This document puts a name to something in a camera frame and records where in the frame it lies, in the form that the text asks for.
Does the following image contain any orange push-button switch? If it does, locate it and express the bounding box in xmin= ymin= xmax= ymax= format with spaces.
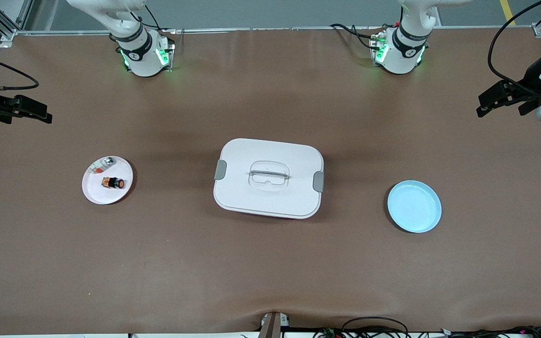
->
xmin=101 ymin=176 xmax=126 ymax=191

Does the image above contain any pale pink round plate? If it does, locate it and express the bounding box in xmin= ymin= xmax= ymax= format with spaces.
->
xmin=82 ymin=156 xmax=134 ymax=205

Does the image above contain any light blue round plate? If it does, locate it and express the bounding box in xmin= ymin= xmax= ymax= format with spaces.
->
xmin=387 ymin=180 xmax=442 ymax=234

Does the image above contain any white lidded storage box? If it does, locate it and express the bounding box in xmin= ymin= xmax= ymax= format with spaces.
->
xmin=213 ymin=138 xmax=325 ymax=220

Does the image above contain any brown table mat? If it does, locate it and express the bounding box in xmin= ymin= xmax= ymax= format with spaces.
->
xmin=0 ymin=27 xmax=541 ymax=335

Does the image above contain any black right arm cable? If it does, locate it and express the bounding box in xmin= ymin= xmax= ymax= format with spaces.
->
xmin=0 ymin=47 xmax=40 ymax=91

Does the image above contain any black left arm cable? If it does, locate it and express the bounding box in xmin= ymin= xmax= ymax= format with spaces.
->
xmin=487 ymin=0 xmax=541 ymax=86

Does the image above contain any black cable at arm base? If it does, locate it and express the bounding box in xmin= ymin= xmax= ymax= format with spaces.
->
xmin=330 ymin=23 xmax=385 ymax=50

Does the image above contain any tangled black cable bundle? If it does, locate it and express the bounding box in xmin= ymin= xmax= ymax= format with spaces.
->
xmin=313 ymin=325 xmax=541 ymax=338

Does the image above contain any black looped cable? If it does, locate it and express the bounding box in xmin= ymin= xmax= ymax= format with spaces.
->
xmin=341 ymin=317 xmax=410 ymax=338

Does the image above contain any small metal table bracket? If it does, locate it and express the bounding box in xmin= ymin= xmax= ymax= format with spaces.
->
xmin=259 ymin=312 xmax=290 ymax=338

